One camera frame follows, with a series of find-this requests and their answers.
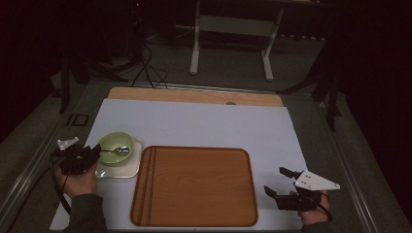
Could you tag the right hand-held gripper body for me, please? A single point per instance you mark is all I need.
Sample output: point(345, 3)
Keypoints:
point(301, 200)

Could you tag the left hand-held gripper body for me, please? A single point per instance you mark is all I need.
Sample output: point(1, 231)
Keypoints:
point(74, 160)

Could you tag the green ceramic bowl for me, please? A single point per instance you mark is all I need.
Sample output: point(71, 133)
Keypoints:
point(113, 142)

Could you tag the metal spoon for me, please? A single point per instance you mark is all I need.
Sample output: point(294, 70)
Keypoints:
point(123, 149)

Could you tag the white square plate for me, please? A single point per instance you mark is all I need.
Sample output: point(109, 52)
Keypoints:
point(123, 171)

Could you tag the brown wooden serving tray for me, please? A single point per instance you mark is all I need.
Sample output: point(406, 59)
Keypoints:
point(200, 187)

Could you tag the person's right hand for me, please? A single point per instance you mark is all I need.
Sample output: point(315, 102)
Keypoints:
point(312, 216)

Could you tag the person's left hand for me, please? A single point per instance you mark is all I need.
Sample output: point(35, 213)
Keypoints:
point(79, 186)

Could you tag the black tripod stand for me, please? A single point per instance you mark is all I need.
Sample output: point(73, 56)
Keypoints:
point(332, 97)
point(66, 84)

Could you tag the white table cover sheet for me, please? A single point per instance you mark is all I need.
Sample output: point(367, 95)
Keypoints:
point(194, 126)

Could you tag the black floor socket frame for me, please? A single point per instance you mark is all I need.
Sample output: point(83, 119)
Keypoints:
point(77, 120)

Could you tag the aluminium floor rail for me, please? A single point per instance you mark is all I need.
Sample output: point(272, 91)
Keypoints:
point(350, 171)
point(29, 174)

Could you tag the white metal stand frame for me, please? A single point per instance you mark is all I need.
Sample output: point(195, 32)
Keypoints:
point(195, 48)

